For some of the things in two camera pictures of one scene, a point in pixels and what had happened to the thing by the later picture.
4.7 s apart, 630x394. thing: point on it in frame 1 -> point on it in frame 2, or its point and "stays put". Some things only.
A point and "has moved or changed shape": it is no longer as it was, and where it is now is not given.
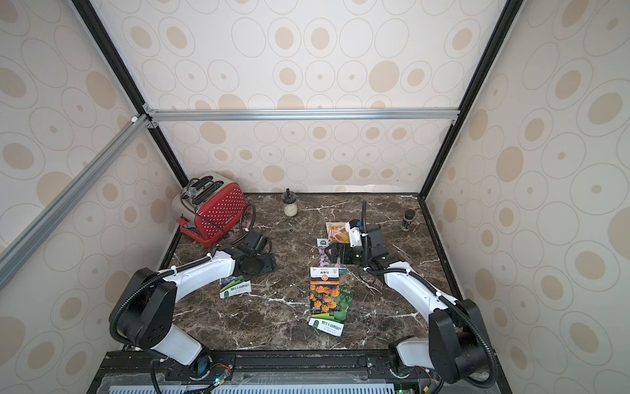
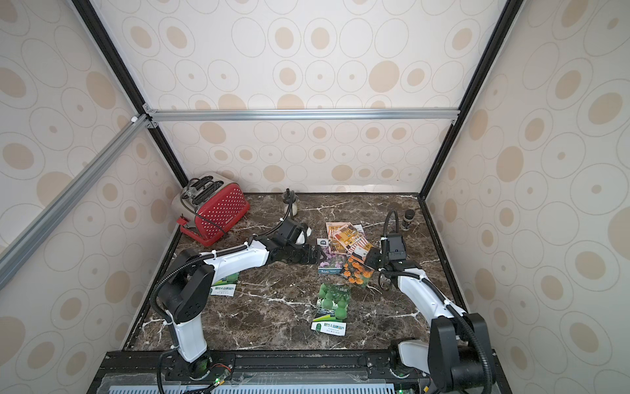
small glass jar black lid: [289, 199] stays put
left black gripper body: [262, 265] -> [301, 254]
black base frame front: [277, 372] stays put
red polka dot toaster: [209, 207] stays put
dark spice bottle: [408, 217] stays put
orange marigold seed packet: [325, 290] -> [354, 268]
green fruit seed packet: [334, 322] stays put
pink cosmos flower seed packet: [323, 261] stays put
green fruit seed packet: [234, 286] has moved or changed shape
